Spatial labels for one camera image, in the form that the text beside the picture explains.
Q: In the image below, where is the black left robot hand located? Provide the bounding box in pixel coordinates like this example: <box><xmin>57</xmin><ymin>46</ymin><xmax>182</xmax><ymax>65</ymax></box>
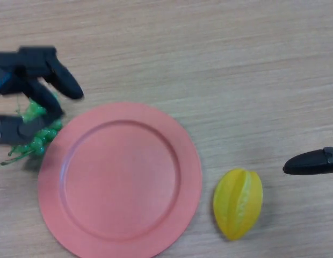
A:
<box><xmin>0</xmin><ymin>47</ymin><xmax>84</xmax><ymax>146</ymax></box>

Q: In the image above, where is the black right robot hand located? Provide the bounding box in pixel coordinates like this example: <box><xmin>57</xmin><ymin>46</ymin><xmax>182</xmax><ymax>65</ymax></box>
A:
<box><xmin>283</xmin><ymin>147</ymin><xmax>333</xmax><ymax>177</ymax></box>

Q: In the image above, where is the green grape bunch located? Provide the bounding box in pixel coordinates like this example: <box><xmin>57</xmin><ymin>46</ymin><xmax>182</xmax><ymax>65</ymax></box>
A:
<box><xmin>0</xmin><ymin>92</ymin><xmax>64</xmax><ymax>167</ymax></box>

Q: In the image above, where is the pink round plate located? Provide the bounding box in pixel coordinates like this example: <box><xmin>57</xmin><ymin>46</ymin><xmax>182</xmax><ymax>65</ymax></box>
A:
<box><xmin>37</xmin><ymin>102</ymin><xmax>203</xmax><ymax>258</ymax></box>

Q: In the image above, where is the yellow starfruit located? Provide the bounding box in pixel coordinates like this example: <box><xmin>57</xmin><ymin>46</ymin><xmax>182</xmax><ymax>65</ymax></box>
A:
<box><xmin>212</xmin><ymin>168</ymin><xmax>264</xmax><ymax>241</ymax></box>

